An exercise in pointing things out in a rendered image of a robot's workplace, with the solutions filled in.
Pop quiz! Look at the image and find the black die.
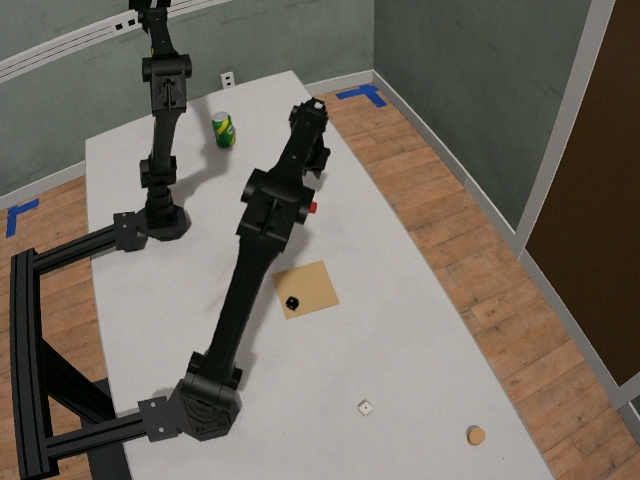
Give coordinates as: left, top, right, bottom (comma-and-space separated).
285, 296, 299, 311

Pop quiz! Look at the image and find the green and yellow soda can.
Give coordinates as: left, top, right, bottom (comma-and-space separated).
212, 111, 235, 148

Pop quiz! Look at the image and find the tan square mat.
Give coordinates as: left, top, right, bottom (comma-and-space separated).
271, 260, 340, 319

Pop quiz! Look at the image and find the tan short cylinder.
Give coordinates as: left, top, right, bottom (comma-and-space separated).
467, 428, 486, 446

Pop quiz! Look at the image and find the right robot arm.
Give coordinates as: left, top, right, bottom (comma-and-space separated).
178, 97, 330, 435

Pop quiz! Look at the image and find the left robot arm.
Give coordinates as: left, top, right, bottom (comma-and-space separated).
138, 0, 192, 229

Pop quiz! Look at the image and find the grey die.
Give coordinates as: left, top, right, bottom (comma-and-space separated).
358, 401, 373, 417

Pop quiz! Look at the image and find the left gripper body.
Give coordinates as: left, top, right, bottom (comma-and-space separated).
129, 0, 171, 12

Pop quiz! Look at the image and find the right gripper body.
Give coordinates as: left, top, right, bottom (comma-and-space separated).
303, 142, 331, 173

